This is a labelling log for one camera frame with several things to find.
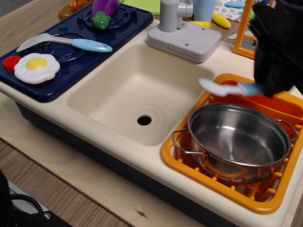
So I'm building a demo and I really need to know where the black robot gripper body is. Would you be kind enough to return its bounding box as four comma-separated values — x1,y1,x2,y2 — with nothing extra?
248,0,303,71

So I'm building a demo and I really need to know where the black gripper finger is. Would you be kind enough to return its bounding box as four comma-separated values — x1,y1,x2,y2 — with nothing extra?
254,64,303,97

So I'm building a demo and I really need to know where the white spoon blue handle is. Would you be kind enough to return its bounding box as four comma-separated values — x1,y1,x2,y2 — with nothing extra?
198,78,265,97

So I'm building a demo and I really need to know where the stainless steel pan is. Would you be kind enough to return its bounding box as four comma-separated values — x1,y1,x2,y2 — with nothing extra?
171,103,299,183

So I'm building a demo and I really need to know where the orange toy dish rack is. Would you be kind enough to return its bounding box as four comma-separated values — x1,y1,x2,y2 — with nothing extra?
233,0,275,60

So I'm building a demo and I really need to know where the patterned white cloth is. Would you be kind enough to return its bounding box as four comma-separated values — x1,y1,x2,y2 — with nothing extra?
214,0,246,22

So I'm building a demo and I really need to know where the yellow toy corn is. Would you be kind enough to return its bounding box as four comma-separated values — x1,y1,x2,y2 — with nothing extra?
212,13,231,29

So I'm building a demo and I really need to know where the yellow toy banana piece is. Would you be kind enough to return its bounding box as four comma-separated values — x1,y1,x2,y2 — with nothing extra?
189,21,211,28

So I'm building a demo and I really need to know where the grey toy faucet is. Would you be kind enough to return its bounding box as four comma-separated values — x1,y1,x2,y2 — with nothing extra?
148,0,222,63

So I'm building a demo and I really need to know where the light blue plastic cup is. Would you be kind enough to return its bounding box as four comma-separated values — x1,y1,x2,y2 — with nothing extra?
193,0,216,22

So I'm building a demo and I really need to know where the orange dish drainer basket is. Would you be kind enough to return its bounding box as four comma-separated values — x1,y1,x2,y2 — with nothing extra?
160,73,303,215

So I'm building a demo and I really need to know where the green cloth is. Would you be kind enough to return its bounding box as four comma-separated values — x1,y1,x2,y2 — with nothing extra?
120,0,160,16

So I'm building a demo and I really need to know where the navy blue toy stove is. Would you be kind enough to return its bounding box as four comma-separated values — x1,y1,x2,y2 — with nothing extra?
0,4,153,103

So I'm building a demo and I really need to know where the cream toy sink unit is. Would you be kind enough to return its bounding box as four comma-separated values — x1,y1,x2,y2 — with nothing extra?
0,20,303,227

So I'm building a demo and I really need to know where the purple toy eggplant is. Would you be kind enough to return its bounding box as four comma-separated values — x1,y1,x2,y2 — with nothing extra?
91,0,120,30

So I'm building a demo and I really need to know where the orange plastic toy lid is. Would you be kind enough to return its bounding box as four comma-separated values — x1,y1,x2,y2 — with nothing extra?
58,0,94,20

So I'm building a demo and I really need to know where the toy fried egg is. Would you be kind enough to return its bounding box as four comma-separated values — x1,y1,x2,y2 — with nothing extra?
14,53,60,85

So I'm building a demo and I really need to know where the blue handled utensil on cloth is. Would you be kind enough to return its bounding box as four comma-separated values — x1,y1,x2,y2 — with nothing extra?
224,1,245,9

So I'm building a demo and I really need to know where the grey spatula blue handle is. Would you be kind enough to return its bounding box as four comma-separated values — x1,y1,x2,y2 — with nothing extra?
16,33,113,52

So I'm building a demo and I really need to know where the black metal bracket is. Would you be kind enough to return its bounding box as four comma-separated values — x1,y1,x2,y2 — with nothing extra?
31,210,71,227

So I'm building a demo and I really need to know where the black braided cable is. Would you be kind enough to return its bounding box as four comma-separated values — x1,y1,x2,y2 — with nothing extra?
0,170,45,227

